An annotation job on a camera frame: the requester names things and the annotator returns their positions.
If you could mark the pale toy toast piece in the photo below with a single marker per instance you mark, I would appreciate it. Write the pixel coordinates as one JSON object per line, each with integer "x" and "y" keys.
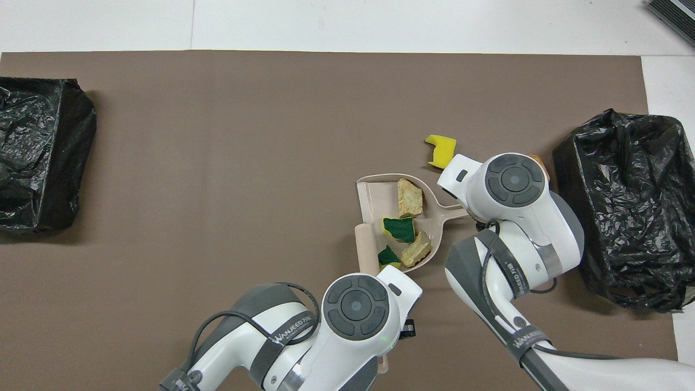
{"x": 410, "y": 198}

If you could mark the large green yellow sponge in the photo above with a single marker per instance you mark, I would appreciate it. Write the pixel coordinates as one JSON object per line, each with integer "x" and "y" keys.
{"x": 400, "y": 229}

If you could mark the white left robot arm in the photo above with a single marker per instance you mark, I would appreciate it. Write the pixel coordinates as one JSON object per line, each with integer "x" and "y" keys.
{"x": 347, "y": 347}

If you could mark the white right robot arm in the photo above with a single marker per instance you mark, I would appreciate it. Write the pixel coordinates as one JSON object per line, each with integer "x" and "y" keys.
{"x": 526, "y": 217}

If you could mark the beige plastic dustpan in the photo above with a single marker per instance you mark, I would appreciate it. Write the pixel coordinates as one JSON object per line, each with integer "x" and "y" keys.
{"x": 377, "y": 198}

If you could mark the dark grey ribbed panel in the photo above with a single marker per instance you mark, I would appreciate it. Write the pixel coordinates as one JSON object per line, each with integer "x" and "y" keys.
{"x": 676, "y": 12}

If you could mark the brown table mat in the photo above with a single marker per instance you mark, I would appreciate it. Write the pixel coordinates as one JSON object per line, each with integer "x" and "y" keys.
{"x": 217, "y": 163}

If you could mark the black bag lined bin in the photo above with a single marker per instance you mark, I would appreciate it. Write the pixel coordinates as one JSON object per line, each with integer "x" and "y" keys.
{"x": 624, "y": 217}
{"x": 38, "y": 152}

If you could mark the small green yellow sponge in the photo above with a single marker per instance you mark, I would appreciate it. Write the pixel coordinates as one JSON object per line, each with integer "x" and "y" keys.
{"x": 388, "y": 256}

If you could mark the all yellow sponge piece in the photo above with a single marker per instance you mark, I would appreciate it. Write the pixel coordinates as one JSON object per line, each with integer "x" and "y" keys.
{"x": 442, "y": 149}

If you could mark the striped toy croissant piece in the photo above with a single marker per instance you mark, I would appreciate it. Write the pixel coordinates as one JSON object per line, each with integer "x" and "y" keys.
{"x": 417, "y": 250}

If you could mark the oval golden toy bread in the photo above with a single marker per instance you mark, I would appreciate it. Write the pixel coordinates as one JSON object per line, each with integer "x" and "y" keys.
{"x": 539, "y": 162}

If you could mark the beige hand brush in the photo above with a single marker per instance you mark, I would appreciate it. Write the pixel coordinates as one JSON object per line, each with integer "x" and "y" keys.
{"x": 366, "y": 244}

